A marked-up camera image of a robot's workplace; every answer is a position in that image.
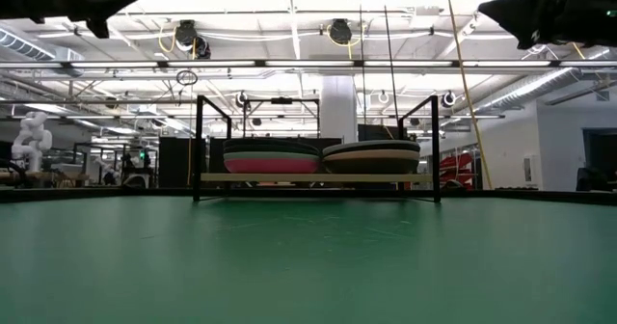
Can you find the beige plate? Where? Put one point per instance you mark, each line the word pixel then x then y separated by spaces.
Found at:
pixel 371 154

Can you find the silver ventilation duct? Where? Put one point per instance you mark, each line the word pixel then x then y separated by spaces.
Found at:
pixel 24 44
pixel 530 90

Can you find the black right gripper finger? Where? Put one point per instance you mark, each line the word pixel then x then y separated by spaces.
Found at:
pixel 530 15

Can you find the dark grey plate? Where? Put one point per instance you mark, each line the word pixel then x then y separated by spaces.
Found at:
pixel 270 145

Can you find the whitish pale green plate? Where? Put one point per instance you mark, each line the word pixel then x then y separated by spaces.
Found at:
pixel 270 155

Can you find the black metal rig frame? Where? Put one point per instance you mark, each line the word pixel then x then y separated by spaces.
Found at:
pixel 96 195

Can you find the pink and dark plate stack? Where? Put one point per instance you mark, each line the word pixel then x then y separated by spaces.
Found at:
pixel 214 160

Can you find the white building column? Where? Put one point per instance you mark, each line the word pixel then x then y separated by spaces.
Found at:
pixel 337 112

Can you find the wooden shelf with black frame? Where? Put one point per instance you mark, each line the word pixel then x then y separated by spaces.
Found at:
pixel 313 177

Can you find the long ceiling light strip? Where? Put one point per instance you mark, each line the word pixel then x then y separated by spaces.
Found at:
pixel 308 64

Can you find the dark doorway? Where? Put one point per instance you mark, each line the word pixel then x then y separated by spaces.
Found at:
pixel 600 155

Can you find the black plate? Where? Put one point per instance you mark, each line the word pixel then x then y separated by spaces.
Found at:
pixel 371 167

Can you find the white wall box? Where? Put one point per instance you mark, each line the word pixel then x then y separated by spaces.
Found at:
pixel 530 170

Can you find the black background rig frame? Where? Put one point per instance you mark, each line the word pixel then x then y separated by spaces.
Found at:
pixel 282 100

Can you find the green table mat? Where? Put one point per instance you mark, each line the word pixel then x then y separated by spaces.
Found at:
pixel 308 266

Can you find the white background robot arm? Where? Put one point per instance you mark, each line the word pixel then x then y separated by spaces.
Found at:
pixel 31 141

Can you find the background wooden bench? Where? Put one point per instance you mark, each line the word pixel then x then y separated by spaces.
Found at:
pixel 48 175

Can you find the black cabinet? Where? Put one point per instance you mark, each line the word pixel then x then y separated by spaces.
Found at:
pixel 176 162

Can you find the red tool cart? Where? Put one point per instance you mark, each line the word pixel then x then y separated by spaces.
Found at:
pixel 455 170

